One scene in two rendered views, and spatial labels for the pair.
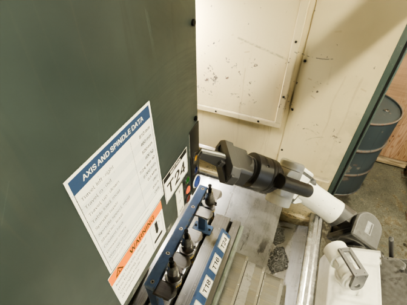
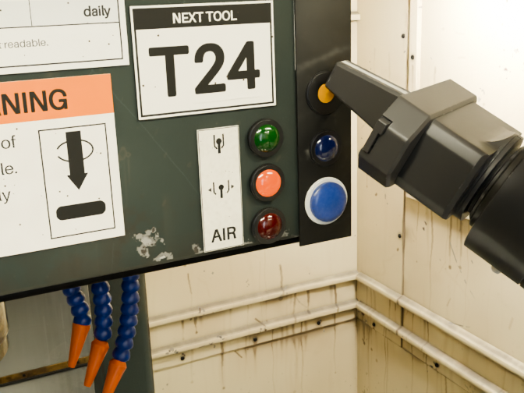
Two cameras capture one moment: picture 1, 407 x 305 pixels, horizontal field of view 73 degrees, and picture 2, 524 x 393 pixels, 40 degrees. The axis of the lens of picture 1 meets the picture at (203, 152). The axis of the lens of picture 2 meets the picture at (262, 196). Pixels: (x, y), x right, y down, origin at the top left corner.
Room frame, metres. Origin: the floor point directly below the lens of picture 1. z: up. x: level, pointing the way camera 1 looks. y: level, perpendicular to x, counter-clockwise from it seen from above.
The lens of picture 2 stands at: (0.04, -0.29, 1.80)
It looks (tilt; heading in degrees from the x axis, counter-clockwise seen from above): 16 degrees down; 42
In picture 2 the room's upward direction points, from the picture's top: 2 degrees counter-clockwise
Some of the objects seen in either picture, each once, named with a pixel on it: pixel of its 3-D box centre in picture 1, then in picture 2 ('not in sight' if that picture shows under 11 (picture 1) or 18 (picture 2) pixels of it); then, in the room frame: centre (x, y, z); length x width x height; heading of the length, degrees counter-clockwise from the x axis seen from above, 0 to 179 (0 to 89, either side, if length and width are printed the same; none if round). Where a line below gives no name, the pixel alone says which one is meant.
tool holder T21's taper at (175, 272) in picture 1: (172, 268); not in sight; (0.41, 0.10, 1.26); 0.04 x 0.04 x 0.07
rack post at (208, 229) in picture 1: (202, 211); not in sight; (0.79, 0.00, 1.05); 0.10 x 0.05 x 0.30; 67
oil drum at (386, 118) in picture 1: (345, 142); not in sight; (2.01, -1.36, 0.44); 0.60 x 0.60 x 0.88
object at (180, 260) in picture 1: (180, 261); not in sight; (0.46, 0.08, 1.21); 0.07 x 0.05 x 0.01; 67
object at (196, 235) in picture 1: (193, 235); not in sight; (0.56, 0.04, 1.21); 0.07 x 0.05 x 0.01; 67
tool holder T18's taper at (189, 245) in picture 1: (186, 241); not in sight; (0.51, 0.06, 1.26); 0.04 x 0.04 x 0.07
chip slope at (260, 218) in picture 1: (191, 232); not in sight; (0.86, 0.07, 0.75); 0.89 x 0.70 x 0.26; 67
